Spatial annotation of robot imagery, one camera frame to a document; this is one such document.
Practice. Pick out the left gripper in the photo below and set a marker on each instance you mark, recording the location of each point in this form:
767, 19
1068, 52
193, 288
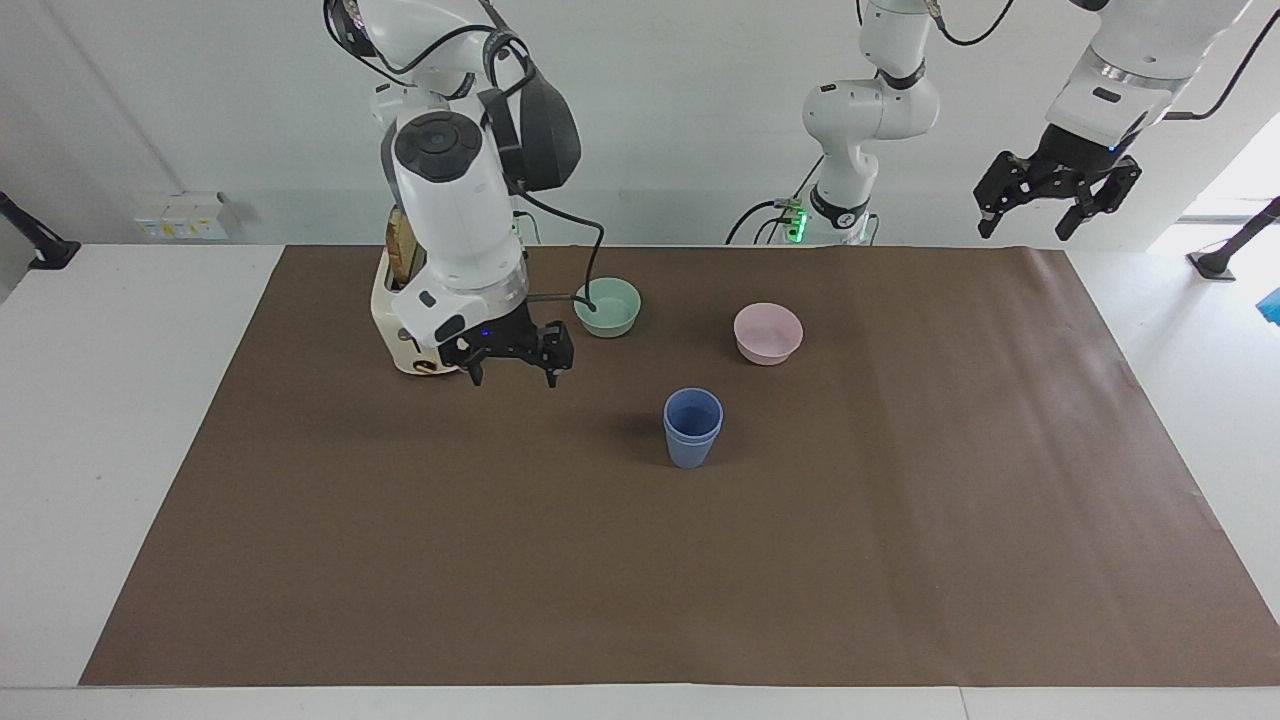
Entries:
1075, 165

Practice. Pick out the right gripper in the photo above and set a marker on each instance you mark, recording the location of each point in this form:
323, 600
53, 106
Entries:
495, 340

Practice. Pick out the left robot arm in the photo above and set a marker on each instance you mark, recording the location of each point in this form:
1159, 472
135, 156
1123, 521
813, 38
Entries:
860, 115

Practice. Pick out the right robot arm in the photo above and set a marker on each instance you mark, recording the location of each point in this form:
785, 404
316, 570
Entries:
455, 215

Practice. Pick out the green plastic bowl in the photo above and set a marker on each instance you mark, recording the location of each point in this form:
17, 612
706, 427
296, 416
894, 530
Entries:
610, 320

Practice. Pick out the white toaster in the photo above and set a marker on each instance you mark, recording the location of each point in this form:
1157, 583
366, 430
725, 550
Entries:
392, 325

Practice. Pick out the black stand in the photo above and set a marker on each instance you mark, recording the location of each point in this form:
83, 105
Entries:
1225, 258
45, 250

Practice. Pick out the blue plastic cup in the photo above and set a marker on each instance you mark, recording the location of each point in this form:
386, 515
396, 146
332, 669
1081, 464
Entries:
692, 453
693, 428

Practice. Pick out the blue box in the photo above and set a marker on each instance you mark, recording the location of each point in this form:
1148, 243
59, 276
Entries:
1270, 306

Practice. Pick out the pink plastic bowl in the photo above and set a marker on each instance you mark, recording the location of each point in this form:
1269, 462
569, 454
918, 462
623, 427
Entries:
768, 345

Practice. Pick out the white wall socket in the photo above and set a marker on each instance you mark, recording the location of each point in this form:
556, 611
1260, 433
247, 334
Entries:
182, 216

